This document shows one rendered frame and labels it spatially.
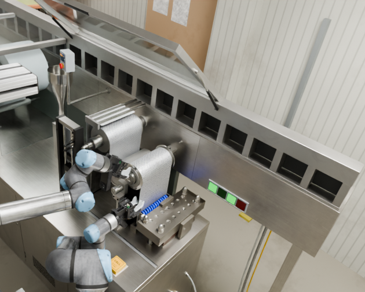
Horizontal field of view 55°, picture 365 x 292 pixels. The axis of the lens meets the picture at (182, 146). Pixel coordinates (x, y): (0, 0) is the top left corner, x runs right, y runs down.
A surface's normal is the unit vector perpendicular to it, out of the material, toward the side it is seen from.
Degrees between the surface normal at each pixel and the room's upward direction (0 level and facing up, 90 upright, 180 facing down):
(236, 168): 90
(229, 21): 90
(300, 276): 0
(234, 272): 0
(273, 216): 90
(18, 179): 0
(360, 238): 90
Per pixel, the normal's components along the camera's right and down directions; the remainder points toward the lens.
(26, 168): 0.15, -0.81
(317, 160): -0.61, 0.36
